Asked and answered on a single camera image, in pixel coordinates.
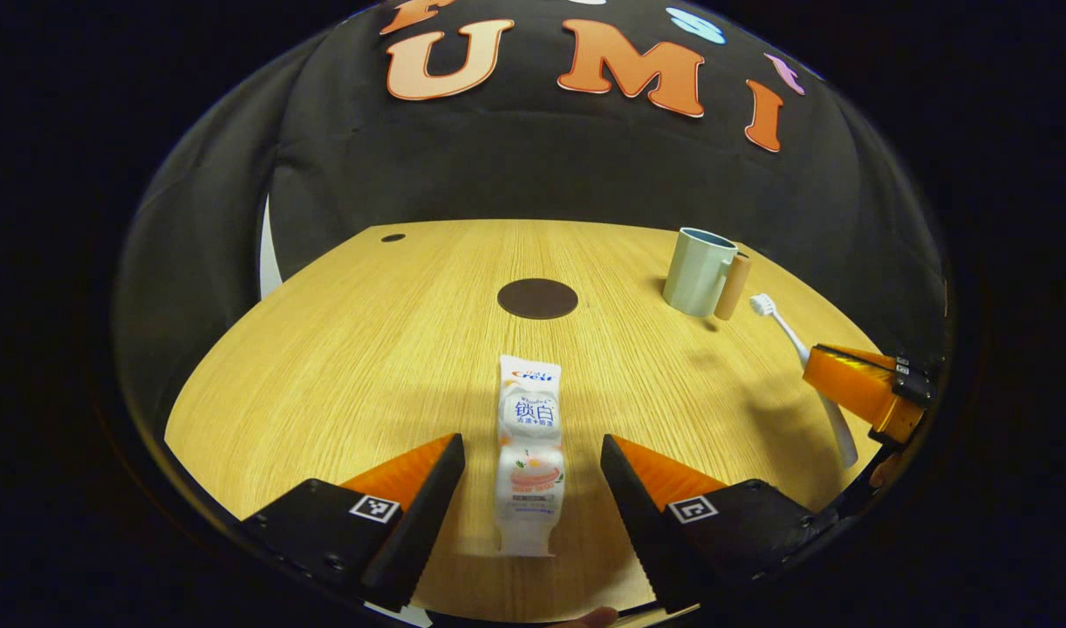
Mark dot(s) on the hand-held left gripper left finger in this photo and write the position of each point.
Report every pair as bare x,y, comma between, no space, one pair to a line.
424,515

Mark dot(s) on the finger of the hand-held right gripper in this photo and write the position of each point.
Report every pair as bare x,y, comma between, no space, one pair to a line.
856,351
851,388

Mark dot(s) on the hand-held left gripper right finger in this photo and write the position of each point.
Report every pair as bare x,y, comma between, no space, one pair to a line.
638,515

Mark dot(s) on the white toothbrush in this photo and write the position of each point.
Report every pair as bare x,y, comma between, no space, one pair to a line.
786,331

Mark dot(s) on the white toothpaste tube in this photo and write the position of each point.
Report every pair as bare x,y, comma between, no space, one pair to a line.
530,453

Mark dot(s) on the black backdrop cloth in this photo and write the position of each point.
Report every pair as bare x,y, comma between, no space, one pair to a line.
542,166

